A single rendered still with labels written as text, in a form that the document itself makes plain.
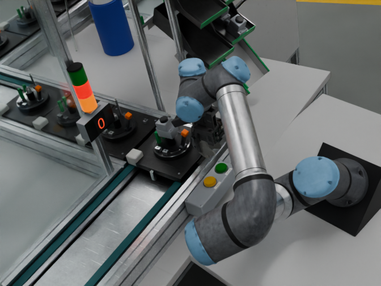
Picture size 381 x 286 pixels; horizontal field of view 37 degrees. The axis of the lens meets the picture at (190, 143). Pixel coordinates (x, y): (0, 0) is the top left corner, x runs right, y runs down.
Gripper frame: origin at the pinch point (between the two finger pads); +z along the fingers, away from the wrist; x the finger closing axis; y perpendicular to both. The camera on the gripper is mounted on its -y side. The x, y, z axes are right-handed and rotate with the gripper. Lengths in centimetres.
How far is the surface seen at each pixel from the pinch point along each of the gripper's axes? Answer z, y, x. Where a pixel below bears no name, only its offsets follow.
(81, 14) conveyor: 16, -138, 80
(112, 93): 21, -78, 34
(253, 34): 51, -68, 138
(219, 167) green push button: 9.7, 0.5, 4.4
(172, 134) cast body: 1.4, -17.4, 5.0
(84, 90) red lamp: -27.4, -30.1, -13.8
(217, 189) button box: 11.5, 4.4, -3.4
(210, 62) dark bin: -12.8, -15.0, 29.4
